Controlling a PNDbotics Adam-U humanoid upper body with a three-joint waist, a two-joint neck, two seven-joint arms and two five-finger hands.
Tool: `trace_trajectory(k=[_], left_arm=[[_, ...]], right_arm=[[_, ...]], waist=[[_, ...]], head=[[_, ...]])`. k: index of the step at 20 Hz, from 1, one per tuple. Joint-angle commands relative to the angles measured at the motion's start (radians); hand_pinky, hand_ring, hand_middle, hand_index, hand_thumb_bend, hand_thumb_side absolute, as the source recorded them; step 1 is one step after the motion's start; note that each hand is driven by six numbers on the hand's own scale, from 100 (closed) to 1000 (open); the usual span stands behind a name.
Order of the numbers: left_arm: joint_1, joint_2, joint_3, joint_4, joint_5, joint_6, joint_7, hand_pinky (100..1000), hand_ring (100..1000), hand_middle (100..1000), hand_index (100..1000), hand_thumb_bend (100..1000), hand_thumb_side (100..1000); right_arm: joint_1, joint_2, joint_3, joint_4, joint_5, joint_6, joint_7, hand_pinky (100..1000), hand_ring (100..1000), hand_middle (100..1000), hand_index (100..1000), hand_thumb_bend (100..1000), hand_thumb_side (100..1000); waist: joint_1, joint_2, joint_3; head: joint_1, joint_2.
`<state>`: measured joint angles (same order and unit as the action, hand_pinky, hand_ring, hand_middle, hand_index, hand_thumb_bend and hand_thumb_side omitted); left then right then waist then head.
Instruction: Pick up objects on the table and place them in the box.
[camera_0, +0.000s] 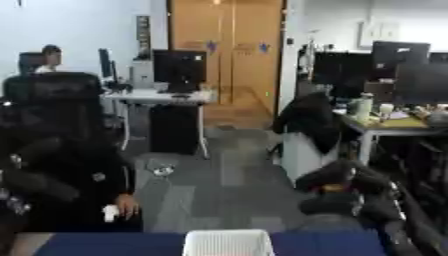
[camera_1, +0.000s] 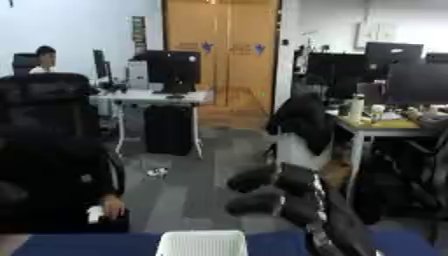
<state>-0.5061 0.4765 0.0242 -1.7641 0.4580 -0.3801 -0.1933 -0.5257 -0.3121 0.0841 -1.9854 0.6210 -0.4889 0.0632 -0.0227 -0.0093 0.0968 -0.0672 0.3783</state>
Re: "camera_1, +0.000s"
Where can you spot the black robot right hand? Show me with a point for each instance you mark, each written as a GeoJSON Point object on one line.
{"type": "Point", "coordinates": [297, 193]}

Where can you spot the person's hand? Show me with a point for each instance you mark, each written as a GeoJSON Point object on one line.
{"type": "Point", "coordinates": [114, 206]}

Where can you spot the silver black robot right arm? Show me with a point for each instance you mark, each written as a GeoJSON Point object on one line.
{"type": "Point", "coordinates": [344, 230]}

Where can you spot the white chair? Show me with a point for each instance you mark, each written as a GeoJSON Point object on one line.
{"type": "Point", "coordinates": [297, 153]}

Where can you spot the small white floor object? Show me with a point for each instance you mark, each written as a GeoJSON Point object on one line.
{"type": "Point", "coordinates": [157, 172]}

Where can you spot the person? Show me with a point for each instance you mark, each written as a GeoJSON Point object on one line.
{"type": "Point", "coordinates": [44, 60]}
{"type": "Point", "coordinates": [52, 180]}

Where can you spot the black jacket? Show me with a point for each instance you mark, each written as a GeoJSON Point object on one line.
{"type": "Point", "coordinates": [303, 120]}

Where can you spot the black cabinet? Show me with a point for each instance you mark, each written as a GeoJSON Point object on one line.
{"type": "Point", "coordinates": [168, 130]}

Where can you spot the white plastic basket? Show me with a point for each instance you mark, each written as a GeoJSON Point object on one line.
{"type": "Point", "coordinates": [202, 244]}

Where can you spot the white bottle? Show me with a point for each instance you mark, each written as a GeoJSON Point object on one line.
{"type": "Point", "coordinates": [356, 108]}

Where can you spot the grey desk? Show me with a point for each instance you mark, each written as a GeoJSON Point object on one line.
{"type": "Point", "coordinates": [379, 128]}

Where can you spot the white cup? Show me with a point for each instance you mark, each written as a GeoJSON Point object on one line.
{"type": "Point", "coordinates": [377, 112]}

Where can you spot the white desk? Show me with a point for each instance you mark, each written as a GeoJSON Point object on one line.
{"type": "Point", "coordinates": [151, 97]}

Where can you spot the black office chair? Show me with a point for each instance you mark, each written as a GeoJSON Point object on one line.
{"type": "Point", "coordinates": [46, 103]}

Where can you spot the black computer monitor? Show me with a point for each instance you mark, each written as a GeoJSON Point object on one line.
{"type": "Point", "coordinates": [23, 63]}
{"type": "Point", "coordinates": [394, 58]}
{"type": "Point", "coordinates": [175, 70]}
{"type": "Point", "coordinates": [419, 83]}
{"type": "Point", "coordinates": [335, 75]}

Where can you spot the white computer case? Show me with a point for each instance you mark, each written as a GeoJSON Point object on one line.
{"type": "Point", "coordinates": [137, 75]}

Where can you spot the thin black monitor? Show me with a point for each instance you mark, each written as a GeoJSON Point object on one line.
{"type": "Point", "coordinates": [101, 65]}

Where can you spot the wooden double door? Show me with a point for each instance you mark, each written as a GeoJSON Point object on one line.
{"type": "Point", "coordinates": [233, 40]}

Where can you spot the dark wall poster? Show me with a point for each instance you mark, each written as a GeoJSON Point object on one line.
{"type": "Point", "coordinates": [139, 33]}

